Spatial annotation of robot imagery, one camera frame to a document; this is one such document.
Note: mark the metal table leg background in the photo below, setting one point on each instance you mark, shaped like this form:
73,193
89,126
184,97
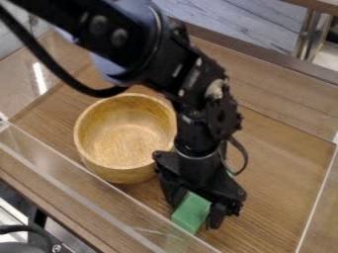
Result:
313,34

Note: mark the brown wooden bowl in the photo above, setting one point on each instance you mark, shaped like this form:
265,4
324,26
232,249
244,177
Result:
117,134

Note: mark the black clamp under table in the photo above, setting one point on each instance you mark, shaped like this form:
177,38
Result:
22,237

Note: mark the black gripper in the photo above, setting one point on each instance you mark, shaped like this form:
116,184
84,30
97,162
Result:
201,173

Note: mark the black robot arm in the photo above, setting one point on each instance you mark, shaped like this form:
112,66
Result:
141,47

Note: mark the green rectangular stick block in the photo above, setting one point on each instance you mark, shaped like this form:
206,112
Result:
192,213

